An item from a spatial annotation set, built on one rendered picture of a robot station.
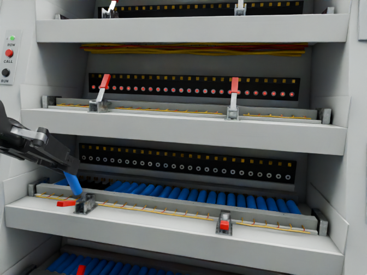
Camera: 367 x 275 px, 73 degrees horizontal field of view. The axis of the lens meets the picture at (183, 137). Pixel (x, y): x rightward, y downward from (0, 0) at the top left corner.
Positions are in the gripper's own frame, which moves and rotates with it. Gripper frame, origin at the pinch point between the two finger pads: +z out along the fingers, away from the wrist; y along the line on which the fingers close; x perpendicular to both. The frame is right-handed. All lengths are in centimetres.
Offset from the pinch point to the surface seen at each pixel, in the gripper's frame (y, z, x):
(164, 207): -18.5, 8.7, 4.8
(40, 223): 4.5, 6.0, 10.8
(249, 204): -34.7, 12.5, 2.0
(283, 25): -37.8, -4.9, -26.9
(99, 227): -7.8, 5.4, 10.0
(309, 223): -44.5, 8.3, 4.8
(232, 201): -31.4, 12.4, 1.9
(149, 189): -13.3, 14.2, 0.9
